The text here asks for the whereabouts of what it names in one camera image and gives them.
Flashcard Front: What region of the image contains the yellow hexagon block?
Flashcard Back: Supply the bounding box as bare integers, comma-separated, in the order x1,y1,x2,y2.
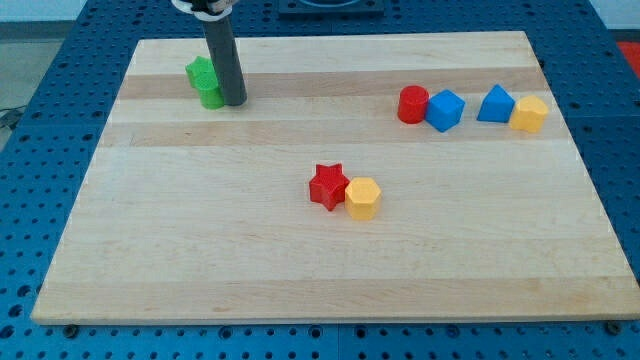
345,177,382,221

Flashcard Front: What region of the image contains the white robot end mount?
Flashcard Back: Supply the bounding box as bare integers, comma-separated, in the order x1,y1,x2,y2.
171,0,238,21

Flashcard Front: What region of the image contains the red cylinder block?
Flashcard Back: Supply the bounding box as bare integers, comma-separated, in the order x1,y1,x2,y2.
397,85,430,124

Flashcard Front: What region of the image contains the wooden board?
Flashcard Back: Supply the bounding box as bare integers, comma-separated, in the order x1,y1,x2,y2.
32,31,639,325

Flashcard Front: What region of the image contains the green cylinder block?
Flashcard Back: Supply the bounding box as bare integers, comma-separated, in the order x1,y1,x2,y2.
194,72,224,109

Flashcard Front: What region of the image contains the blue triangular block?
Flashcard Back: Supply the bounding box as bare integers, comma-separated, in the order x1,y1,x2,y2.
477,84,515,123

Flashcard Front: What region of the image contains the blue cube block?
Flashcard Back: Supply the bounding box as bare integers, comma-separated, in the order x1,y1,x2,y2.
425,89,466,133

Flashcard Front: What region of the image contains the yellow heart block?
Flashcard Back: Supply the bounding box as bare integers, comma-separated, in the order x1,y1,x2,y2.
509,95,549,133

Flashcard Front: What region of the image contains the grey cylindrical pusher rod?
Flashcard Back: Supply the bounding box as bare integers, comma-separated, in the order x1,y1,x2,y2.
202,16,247,106

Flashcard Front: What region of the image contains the green star block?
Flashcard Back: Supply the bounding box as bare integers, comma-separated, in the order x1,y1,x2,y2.
185,56,214,88

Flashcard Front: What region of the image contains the red star block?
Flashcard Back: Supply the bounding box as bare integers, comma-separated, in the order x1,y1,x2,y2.
309,163,350,211

